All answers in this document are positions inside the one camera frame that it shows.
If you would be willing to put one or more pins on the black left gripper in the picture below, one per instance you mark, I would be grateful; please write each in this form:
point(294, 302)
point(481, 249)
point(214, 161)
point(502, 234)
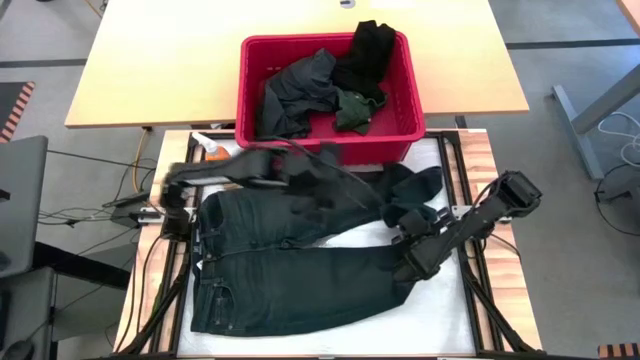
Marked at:
point(305, 172)

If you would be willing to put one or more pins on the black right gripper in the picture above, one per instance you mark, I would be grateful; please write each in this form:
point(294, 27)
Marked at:
point(417, 260)

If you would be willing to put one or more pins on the dark blue jeans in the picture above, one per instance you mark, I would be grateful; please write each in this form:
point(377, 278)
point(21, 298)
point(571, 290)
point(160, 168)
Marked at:
point(275, 285)

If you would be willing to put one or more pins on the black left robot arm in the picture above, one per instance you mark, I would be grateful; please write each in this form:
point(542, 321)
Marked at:
point(220, 167)

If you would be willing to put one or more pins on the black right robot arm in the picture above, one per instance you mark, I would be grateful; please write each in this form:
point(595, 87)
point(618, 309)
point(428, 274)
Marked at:
point(470, 225)

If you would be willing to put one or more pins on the red plastic laundry bin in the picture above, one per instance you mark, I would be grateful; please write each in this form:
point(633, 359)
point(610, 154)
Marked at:
point(400, 100)

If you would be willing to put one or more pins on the white table mat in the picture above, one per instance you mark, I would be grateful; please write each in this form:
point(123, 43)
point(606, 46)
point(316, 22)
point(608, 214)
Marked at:
point(435, 320)

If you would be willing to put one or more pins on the dark green garment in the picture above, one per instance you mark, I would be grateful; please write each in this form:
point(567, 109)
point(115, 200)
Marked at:
point(352, 112)

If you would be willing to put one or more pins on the orange spray bottle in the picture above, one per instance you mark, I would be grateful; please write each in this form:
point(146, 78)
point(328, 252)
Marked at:
point(212, 150)

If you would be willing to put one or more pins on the black garment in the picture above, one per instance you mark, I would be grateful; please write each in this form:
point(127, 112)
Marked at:
point(370, 50)

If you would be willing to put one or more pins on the grey desk grommet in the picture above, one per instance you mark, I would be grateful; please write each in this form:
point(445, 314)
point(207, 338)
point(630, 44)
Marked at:
point(347, 3)

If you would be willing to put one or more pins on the light wooden desk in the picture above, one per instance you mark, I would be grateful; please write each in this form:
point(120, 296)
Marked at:
point(150, 60)

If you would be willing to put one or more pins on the grey desk leg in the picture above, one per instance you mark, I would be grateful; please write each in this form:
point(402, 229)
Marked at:
point(575, 125)

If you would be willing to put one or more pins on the orange black striped block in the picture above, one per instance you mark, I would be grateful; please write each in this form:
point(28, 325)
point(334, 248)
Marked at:
point(617, 351)

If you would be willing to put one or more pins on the black floor beam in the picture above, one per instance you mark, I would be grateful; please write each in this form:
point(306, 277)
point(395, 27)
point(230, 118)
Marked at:
point(80, 265)

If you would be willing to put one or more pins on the dark grey chair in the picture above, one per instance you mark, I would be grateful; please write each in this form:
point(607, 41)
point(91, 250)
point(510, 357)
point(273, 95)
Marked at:
point(22, 200)

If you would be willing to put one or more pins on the orange black striped mat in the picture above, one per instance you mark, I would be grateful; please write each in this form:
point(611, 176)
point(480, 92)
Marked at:
point(20, 107)

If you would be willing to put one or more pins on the black aluminium frame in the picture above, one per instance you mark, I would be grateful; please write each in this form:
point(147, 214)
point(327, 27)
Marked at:
point(470, 310)

